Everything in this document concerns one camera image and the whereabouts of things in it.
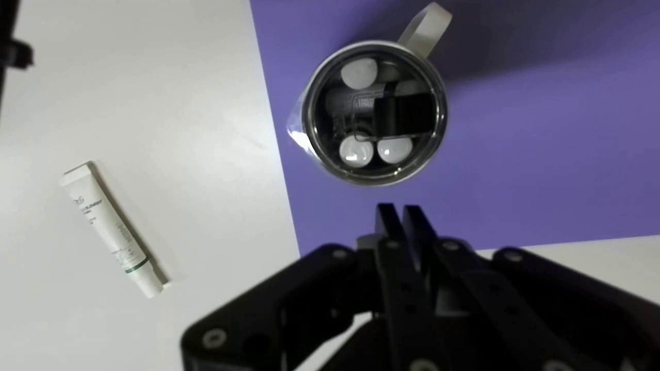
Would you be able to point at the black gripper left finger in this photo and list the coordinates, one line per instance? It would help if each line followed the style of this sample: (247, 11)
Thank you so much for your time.
(392, 288)

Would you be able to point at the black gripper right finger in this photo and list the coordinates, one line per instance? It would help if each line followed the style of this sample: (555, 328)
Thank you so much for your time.
(497, 301)

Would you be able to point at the white coffee mug with lid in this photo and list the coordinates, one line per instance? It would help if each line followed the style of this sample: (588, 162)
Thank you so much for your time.
(323, 147)

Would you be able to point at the purple rectangular mat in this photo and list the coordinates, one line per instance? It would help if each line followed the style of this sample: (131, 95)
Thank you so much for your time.
(550, 136)

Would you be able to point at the small white tube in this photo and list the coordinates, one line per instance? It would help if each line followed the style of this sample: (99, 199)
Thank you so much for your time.
(114, 229)

